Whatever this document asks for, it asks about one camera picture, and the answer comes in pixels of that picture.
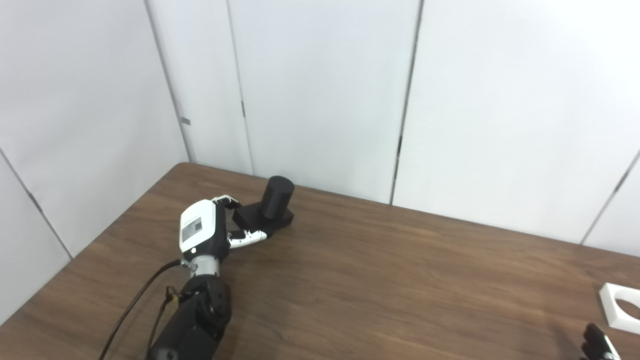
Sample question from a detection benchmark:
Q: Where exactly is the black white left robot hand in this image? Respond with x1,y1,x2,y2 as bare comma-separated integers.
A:
179,194,269,263

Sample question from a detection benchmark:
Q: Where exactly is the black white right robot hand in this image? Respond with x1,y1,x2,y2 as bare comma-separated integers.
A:
579,322,623,360

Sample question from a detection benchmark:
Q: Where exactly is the thin left arm wire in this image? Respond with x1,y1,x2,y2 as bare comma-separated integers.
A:
144,285,179,360

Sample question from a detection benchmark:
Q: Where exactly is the black peg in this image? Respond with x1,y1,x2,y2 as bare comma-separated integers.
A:
232,175,296,239

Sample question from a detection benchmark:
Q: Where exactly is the white square piece with hole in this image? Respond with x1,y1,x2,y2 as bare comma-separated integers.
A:
598,282,640,335

